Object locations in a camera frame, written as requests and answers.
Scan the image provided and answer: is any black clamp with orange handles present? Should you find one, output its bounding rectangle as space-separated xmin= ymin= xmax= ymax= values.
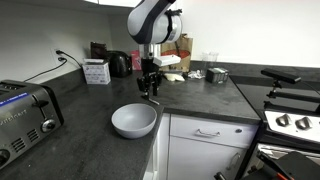
xmin=256 ymin=151 xmax=291 ymax=180

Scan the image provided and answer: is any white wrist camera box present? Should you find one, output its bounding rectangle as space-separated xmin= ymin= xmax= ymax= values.
xmin=152 ymin=54 xmax=182 ymax=68

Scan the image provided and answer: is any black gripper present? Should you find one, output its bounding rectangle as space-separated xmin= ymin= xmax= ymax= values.
xmin=136 ymin=70 xmax=164 ymax=100

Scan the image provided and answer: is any black stereo camera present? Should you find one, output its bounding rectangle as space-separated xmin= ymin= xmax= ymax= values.
xmin=260 ymin=68 xmax=302 ymax=85

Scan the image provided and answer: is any black toaster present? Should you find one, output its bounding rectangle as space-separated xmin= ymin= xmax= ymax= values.
xmin=106 ymin=50 xmax=133 ymax=79

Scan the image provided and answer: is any grey bowl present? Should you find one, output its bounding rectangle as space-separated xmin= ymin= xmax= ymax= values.
xmin=110 ymin=102 xmax=158 ymax=140

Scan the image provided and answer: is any black toaster power cable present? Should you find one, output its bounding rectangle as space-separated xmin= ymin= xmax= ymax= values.
xmin=23 ymin=57 xmax=68 ymax=83

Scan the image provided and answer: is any white cabinet drawer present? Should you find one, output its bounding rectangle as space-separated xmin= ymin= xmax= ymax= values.
xmin=169 ymin=113 xmax=259 ymax=149

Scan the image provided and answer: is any silver drawer handle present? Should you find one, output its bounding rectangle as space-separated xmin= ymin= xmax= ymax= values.
xmin=194 ymin=128 xmax=222 ymax=138

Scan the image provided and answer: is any crumpled clear plastic wrap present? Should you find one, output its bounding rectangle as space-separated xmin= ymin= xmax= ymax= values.
xmin=187 ymin=69 xmax=207 ymax=80

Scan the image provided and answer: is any pink box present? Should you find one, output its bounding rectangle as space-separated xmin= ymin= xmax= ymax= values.
xmin=130 ymin=50 xmax=142 ymax=72

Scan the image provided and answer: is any small black box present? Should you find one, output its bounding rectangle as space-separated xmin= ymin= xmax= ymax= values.
xmin=205 ymin=67 xmax=230 ymax=84

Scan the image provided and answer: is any white crumpled cloth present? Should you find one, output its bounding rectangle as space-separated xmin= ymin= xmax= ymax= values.
xmin=163 ymin=72 xmax=186 ymax=83

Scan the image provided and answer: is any silver stove knob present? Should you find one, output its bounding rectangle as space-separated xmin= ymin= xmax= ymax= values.
xmin=294 ymin=116 xmax=314 ymax=132
xmin=275 ymin=113 xmax=293 ymax=128

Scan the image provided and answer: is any black camera stand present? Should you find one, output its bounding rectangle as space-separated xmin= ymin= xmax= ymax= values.
xmin=264 ymin=79 xmax=320 ymax=113

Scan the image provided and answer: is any white printed carton box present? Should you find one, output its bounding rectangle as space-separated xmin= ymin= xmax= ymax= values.
xmin=81 ymin=58 xmax=112 ymax=86

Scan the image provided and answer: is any white cabinet door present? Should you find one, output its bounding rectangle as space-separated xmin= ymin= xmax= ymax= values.
xmin=166 ymin=135 xmax=248 ymax=180

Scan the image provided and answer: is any dark coffee bag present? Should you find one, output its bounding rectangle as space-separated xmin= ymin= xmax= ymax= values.
xmin=89 ymin=41 xmax=108 ymax=61

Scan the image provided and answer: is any white wall power outlet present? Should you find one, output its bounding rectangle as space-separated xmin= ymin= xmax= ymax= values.
xmin=51 ymin=47 xmax=64 ymax=66

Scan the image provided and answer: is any silver cabinet door handle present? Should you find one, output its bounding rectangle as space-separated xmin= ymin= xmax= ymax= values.
xmin=226 ymin=152 xmax=242 ymax=171

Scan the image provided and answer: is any brown paper bag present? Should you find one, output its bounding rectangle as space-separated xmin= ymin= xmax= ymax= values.
xmin=160 ymin=33 xmax=194 ymax=72

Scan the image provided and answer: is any black glass top stove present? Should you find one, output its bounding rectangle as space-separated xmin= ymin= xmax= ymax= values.
xmin=229 ymin=73 xmax=320 ymax=180

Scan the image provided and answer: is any silver four-slot toaster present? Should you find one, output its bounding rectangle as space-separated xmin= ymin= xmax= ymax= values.
xmin=0 ymin=79 xmax=65 ymax=170

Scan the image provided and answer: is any clear glass cup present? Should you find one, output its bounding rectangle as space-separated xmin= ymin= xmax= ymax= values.
xmin=201 ymin=51 xmax=220 ymax=71

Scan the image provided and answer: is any black marker pen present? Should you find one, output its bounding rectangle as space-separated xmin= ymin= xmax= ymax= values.
xmin=141 ymin=94 xmax=161 ymax=106

